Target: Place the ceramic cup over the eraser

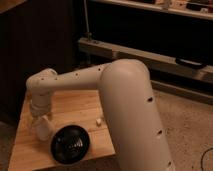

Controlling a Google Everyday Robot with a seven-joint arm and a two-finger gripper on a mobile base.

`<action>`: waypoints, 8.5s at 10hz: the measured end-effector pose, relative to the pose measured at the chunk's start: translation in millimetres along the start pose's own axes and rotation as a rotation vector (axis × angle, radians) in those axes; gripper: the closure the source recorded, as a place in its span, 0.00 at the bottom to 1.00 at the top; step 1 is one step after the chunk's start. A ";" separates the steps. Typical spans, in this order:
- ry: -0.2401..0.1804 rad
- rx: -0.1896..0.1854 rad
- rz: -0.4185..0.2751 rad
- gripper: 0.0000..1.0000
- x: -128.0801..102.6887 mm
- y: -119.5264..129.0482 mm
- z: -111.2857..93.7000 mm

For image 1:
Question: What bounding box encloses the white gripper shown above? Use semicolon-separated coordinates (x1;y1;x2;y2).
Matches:
30;103;54;131

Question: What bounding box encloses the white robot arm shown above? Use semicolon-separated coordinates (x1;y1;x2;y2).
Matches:
26;59;175;171

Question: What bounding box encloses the black round bowl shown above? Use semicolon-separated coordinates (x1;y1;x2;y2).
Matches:
50;125;90;165

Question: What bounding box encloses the wooden table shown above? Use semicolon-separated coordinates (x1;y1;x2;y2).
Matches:
8;90;115;171

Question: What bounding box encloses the grey metal shelf beam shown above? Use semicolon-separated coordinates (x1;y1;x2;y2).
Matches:
78;37;213;84

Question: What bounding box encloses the black handle on beam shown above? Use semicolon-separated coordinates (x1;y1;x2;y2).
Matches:
175;58;207;70

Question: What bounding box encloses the black floor cable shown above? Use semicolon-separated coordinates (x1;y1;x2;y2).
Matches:
200;147;213;171

